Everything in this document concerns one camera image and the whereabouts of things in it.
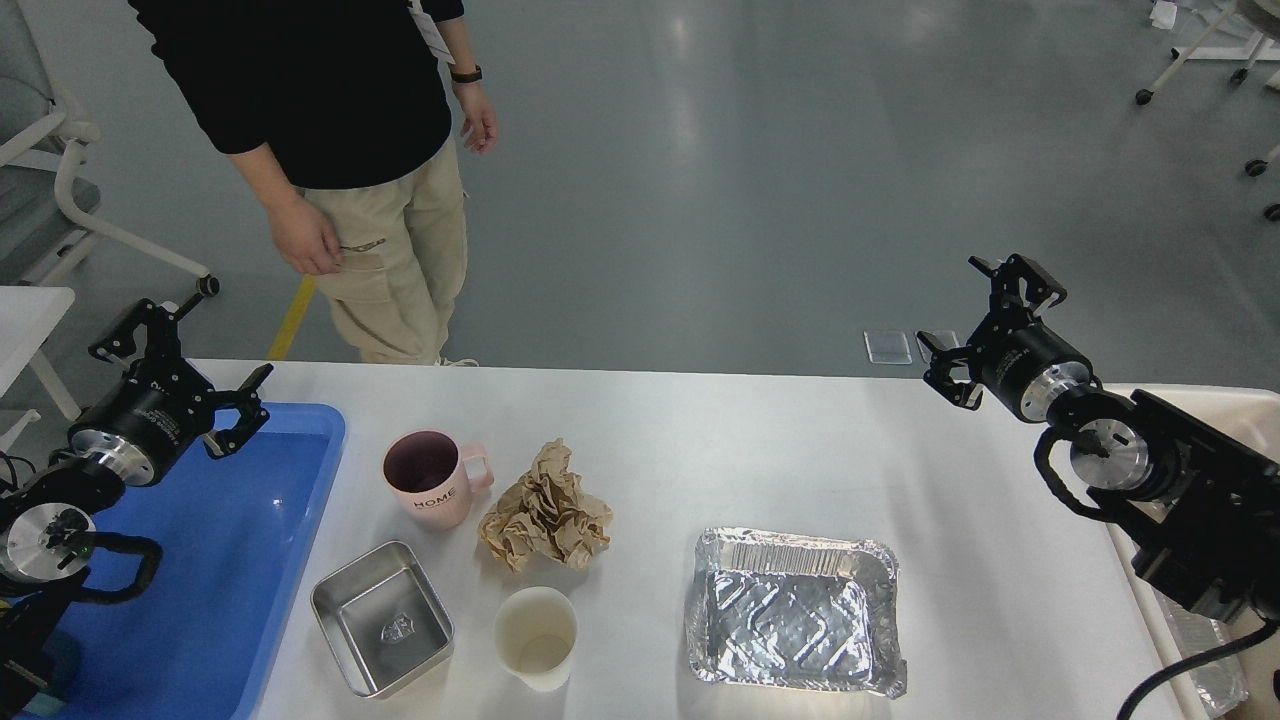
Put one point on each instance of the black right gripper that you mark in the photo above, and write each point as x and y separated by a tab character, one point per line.
1027	366

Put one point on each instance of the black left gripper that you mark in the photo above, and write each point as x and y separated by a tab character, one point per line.
138	420

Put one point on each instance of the pink mug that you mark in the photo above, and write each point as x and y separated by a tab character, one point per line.
434	479

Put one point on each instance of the stainless steel square container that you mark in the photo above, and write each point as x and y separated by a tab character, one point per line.
383	621

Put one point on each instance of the aluminium foil tray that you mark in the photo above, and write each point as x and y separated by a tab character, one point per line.
805	613

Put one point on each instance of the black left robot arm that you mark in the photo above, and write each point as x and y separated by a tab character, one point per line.
53	554

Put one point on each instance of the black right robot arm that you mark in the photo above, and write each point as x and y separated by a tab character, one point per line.
1200	507

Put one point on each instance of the person right hand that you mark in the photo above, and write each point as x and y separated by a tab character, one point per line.
304	236

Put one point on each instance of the person left hand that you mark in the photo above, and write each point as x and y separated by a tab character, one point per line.
480	129

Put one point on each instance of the right clear floor plate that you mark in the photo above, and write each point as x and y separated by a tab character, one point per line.
940	340

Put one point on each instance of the clear floor plate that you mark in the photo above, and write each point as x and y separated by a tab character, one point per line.
888	348
940	340

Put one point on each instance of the left clear floor plate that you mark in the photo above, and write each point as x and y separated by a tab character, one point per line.
888	348

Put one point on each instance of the blue plastic tray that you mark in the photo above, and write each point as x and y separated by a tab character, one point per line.
235	533

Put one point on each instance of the white side table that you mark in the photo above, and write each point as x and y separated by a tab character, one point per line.
29	314

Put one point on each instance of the white grey office chair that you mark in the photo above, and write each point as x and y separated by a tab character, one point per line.
50	214

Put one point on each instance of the beige waste bin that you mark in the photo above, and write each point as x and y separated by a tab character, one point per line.
1124	636

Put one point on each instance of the person in black shirt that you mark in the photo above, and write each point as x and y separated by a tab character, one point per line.
350	105

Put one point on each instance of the crumpled brown paper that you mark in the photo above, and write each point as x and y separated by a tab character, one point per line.
546	512

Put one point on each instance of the white rolling stand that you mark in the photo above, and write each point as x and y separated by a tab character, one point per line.
1218	139

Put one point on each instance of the white paper cup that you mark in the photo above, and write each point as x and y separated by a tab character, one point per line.
535	635

